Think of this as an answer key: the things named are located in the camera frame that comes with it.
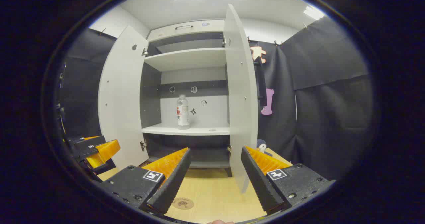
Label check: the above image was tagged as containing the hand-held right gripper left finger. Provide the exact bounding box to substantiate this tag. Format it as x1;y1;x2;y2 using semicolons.
100;147;192;215

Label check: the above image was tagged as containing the white cabinet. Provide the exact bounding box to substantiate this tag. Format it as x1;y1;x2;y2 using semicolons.
140;19;233;178

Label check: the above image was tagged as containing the clear plastic bottle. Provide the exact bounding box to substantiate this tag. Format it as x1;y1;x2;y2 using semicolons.
176;95;190;130

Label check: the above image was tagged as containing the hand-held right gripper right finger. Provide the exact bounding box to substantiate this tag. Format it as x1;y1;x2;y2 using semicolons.
241;146;336;215

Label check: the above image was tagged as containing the black backdrop cloth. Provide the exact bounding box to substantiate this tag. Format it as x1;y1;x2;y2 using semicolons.
58;16;374;181

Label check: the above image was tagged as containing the penguin plush toy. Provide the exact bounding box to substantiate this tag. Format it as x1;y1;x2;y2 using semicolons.
256;139;273;156

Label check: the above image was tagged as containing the white cabinet door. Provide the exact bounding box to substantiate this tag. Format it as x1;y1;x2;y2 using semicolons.
98;26;150;170
223;4;259;194

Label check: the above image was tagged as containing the small ceiling light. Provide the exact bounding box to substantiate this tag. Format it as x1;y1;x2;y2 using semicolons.
304;5;324;20

